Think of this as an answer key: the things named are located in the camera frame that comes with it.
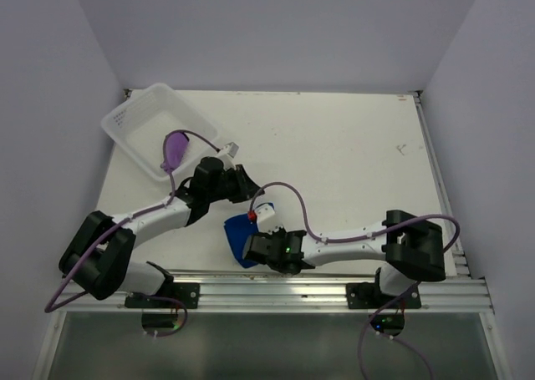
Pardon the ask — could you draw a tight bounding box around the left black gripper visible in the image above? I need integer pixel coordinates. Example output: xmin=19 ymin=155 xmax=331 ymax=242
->
xmin=206 ymin=164 xmax=264 ymax=203

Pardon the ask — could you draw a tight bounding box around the blue towel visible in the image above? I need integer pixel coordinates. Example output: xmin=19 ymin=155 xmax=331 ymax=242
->
xmin=223 ymin=202 xmax=278 ymax=268

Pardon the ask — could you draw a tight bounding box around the purple towel black trim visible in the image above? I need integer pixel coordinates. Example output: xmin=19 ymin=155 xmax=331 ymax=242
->
xmin=160 ymin=131 xmax=189 ymax=173

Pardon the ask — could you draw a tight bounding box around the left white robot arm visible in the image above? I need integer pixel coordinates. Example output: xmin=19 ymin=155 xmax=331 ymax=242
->
xmin=59 ymin=157 xmax=261 ymax=307

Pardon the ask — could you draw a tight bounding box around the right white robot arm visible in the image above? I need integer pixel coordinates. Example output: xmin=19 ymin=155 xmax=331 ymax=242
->
xmin=242 ymin=206 xmax=446 ymax=307

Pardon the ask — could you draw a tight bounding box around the white plastic basket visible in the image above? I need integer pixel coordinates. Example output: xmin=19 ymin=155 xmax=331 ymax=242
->
xmin=101 ymin=84 xmax=221 ymax=182

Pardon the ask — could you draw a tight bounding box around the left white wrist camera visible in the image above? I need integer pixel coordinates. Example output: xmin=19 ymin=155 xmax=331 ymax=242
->
xmin=217 ymin=142 xmax=239 ymax=161

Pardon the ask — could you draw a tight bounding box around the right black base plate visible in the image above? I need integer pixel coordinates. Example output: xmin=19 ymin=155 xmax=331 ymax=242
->
xmin=345 ymin=280 xmax=422 ymax=310

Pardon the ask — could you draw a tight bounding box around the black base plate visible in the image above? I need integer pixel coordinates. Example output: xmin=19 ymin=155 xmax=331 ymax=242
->
xmin=125 ymin=282 xmax=201 ymax=309
xmin=345 ymin=280 xmax=422 ymax=310

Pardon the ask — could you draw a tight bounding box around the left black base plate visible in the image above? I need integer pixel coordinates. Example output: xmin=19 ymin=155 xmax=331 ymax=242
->
xmin=125 ymin=282 xmax=201 ymax=309

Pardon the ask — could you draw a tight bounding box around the right side aluminium rail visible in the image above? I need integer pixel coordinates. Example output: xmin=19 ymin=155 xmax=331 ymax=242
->
xmin=410 ymin=91 xmax=471 ymax=278

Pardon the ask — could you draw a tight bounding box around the aluminium mounting rail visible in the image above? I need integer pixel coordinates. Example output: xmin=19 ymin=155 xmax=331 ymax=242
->
xmin=56 ymin=271 xmax=494 ymax=314

